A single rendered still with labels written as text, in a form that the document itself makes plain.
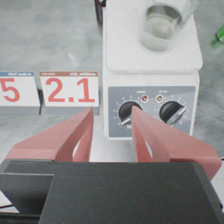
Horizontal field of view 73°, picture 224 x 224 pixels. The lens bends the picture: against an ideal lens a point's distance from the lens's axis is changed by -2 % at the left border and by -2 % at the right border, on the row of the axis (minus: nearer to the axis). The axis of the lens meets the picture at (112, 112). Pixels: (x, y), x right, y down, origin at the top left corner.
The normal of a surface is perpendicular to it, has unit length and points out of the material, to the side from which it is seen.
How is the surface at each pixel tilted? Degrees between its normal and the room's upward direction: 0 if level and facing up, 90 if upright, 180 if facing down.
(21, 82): 40
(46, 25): 0
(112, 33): 0
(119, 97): 30
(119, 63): 0
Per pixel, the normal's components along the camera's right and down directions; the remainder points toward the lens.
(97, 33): 0.00, -0.25
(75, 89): 0.00, 0.44
